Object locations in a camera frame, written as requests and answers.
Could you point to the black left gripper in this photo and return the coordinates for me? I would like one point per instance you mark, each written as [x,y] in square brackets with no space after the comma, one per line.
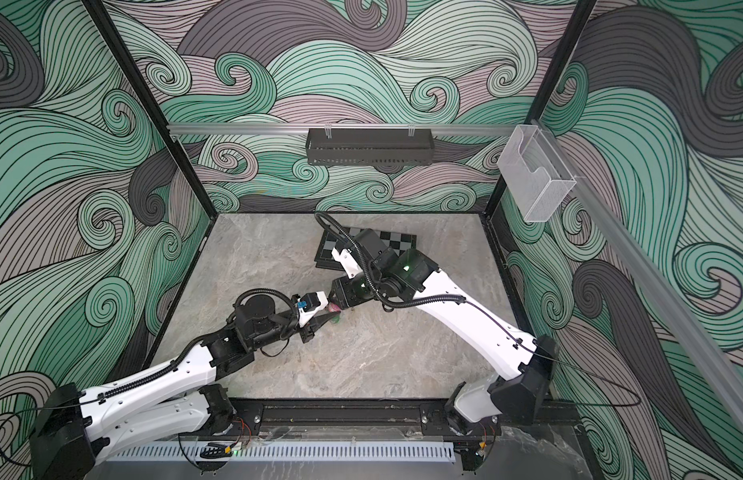
[311,327]

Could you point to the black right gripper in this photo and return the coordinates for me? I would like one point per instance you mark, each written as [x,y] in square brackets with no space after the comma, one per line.
[338,293]

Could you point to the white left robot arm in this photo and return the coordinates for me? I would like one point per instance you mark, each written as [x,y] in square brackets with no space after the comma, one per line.
[76,429]

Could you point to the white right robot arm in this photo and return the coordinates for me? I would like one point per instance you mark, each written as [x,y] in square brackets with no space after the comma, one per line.
[523,363]

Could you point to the black white chessboard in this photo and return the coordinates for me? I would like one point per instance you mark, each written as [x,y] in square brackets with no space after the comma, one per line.
[396,243]

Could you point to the white ventilated front strip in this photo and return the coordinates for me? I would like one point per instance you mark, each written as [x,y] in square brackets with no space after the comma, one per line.
[296,451]

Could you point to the black wall shelf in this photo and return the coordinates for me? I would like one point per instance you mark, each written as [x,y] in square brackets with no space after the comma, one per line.
[377,147]

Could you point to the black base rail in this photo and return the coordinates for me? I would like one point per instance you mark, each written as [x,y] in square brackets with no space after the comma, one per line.
[429,417]

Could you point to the clear plastic wall bin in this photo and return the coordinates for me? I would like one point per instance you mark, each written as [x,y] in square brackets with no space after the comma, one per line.
[535,171]

